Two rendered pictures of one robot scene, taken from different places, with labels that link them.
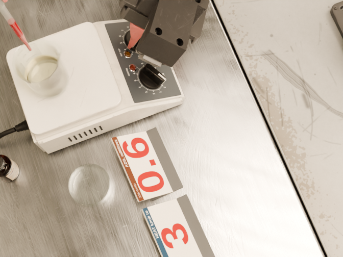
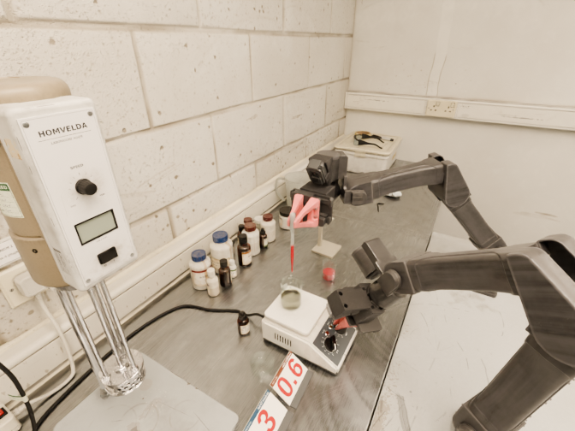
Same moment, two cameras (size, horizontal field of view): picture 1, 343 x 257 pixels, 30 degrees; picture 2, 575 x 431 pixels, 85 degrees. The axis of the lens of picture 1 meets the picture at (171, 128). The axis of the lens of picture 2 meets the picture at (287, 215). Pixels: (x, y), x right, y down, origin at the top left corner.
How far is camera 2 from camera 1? 32 cm
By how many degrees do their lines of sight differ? 50
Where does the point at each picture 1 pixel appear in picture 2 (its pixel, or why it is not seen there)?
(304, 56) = (421, 418)
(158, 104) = (322, 357)
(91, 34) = (323, 304)
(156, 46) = (334, 300)
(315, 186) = not seen: outside the picture
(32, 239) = (219, 361)
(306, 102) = not seen: outside the picture
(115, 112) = (301, 339)
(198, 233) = not seen: outside the picture
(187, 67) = (353, 364)
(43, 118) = (274, 312)
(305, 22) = (436, 404)
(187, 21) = (358, 305)
